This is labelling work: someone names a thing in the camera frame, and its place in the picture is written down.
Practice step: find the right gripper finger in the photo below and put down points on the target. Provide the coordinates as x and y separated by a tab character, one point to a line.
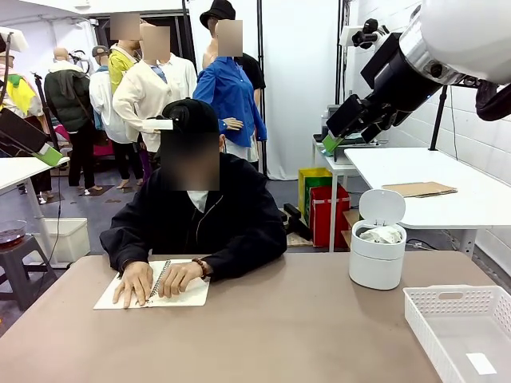
347	117
379	127

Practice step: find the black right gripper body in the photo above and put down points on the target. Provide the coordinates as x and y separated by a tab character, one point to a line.
395	76

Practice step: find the white spiral notebook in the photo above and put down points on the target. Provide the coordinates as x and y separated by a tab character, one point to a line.
187	301

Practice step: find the person's left forearm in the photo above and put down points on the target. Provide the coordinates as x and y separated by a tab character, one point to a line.
247	259

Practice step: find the person's right forearm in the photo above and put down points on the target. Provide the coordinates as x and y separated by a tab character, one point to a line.
120	247

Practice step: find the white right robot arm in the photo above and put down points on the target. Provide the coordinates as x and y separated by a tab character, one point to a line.
459	36

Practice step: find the person's right hand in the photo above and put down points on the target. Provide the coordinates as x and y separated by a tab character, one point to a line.
135	283

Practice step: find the person's left hand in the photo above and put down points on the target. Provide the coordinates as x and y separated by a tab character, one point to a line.
179	279

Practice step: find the white power strip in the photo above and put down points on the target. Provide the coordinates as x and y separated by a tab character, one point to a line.
16	171

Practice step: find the mannequin in yellow green clothes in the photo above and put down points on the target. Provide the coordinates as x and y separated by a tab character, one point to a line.
16	91

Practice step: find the small white side table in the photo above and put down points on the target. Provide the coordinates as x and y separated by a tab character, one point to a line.
339	167

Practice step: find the white clamp device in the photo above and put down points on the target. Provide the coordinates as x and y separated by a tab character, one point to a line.
359	34

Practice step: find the black stand pole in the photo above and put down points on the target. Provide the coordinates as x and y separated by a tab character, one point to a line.
437	127

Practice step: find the large white table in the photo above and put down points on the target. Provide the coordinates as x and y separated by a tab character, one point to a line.
431	167

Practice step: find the yellow green shopping bag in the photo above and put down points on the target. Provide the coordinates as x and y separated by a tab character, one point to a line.
309	179

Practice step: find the flat brown cardboard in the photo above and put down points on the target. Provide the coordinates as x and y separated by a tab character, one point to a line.
419	188

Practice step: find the glass bowl with red liquid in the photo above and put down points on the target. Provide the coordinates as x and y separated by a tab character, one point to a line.
12	233

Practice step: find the red shopping bag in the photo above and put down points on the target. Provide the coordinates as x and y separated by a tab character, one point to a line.
329	219

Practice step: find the mannequin in black shirt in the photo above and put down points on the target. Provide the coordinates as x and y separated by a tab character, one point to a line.
253	72

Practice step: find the black floor equipment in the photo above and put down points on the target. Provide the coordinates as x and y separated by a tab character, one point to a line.
297	223

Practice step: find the white storage box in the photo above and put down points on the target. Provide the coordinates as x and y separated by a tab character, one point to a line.
68	239

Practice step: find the mannequin in blue shirt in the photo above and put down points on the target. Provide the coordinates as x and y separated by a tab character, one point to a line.
227	88

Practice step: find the grey plastic stool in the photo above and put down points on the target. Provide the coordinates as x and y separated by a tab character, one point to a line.
20	255

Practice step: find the mannequin in cream shirt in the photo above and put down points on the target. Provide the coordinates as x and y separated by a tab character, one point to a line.
147	88

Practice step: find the white lidded trash bin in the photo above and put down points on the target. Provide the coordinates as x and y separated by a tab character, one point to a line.
373	267

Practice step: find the black cap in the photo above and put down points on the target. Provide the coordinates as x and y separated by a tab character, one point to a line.
195	113

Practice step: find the person in black jacket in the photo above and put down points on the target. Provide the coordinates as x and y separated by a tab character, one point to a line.
223	207

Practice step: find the black bucket hat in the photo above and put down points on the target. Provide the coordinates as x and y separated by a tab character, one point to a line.
217	12

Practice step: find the white perforated plastic basket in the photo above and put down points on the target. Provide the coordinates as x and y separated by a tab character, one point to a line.
423	315

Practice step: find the white paper label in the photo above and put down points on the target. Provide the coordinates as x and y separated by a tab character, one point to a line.
481	364

